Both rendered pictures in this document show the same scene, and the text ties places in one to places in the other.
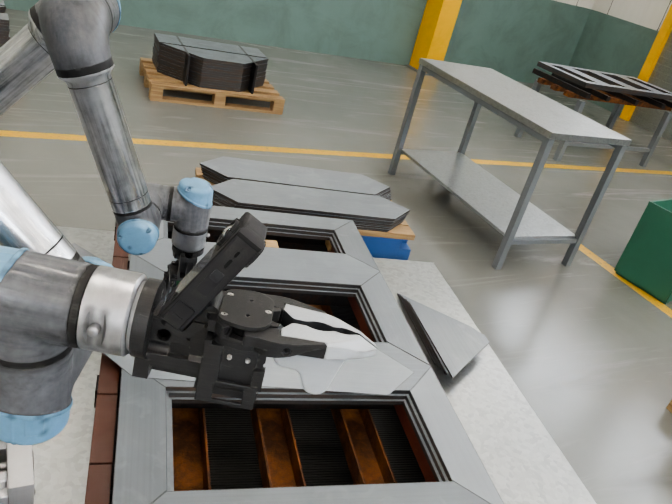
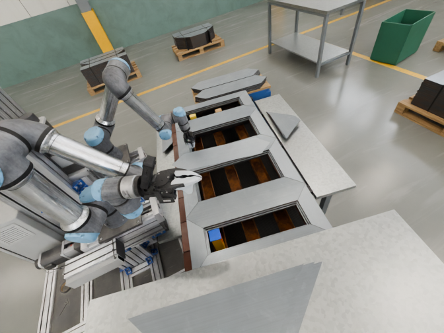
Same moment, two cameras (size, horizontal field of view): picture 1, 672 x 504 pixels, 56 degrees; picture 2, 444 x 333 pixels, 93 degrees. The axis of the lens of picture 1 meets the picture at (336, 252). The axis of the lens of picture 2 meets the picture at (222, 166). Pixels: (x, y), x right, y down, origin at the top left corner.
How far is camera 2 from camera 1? 32 cm
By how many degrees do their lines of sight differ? 25
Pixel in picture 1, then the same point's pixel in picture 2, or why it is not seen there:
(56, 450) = not seen: hidden behind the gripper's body
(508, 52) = not seen: outside the picture
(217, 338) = (156, 189)
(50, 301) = (113, 192)
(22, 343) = (115, 201)
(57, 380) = (131, 204)
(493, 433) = (302, 153)
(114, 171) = (148, 119)
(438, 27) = not seen: outside the picture
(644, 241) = (382, 41)
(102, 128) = (138, 109)
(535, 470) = (318, 162)
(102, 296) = (124, 187)
